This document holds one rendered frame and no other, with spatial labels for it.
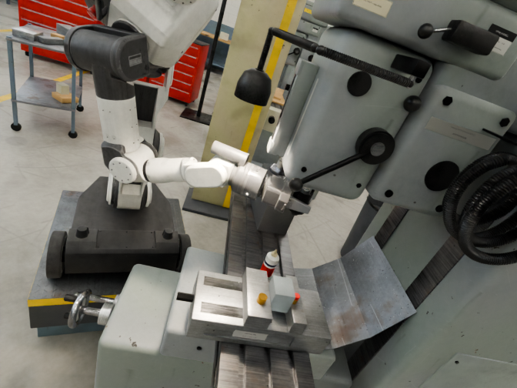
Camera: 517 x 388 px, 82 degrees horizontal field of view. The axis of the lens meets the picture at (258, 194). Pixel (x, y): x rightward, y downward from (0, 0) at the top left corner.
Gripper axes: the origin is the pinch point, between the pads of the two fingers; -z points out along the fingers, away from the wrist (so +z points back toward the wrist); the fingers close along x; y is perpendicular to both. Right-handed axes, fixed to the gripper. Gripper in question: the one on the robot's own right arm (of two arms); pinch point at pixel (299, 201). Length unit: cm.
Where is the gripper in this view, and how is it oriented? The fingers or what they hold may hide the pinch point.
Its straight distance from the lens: 79.6
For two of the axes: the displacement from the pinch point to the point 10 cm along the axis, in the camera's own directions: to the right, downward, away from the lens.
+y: -3.2, 8.2, 4.8
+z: -9.2, -3.8, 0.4
